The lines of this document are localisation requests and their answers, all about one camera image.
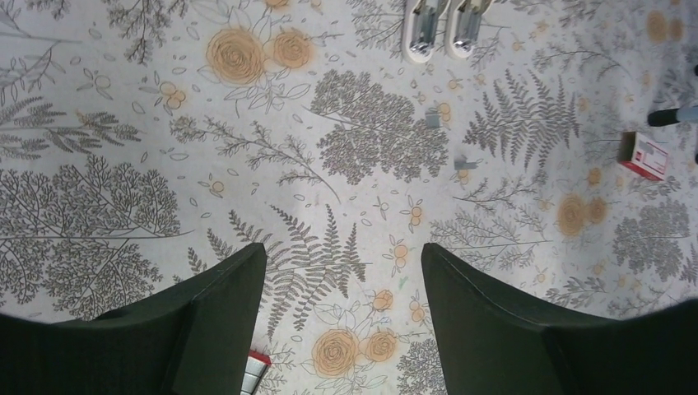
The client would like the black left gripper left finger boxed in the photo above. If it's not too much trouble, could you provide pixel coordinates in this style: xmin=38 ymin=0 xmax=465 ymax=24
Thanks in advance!
xmin=1 ymin=243 xmax=267 ymax=394

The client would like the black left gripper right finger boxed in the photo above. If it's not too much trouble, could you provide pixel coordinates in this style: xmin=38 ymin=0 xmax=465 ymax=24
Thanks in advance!
xmin=421 ymin=243 xmax=697 ymax=394

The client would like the grey metal staple strip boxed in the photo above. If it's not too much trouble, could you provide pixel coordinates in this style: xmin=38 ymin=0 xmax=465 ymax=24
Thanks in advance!
xmin=240 ymin=351 xmax=272 ymax=395

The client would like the red white staple box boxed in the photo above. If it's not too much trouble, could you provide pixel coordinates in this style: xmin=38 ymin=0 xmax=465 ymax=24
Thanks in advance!
xmin=617 ymin=132 xmax=669 ymax=181

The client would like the floral patterned table mat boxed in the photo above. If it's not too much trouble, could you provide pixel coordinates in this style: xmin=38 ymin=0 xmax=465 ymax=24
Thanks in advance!
xmin=1 ymin=1 xmax=697 ymax=394

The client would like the small loose staple piece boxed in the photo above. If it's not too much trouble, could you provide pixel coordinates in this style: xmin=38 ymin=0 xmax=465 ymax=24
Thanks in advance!
xmin=425 ymin=108 xmax=441 ymax=129

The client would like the grey tripod stand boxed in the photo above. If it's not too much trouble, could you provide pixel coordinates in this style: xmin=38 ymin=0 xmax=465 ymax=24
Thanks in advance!
xmin=647 ymin=65 xmax=698 ymax=165

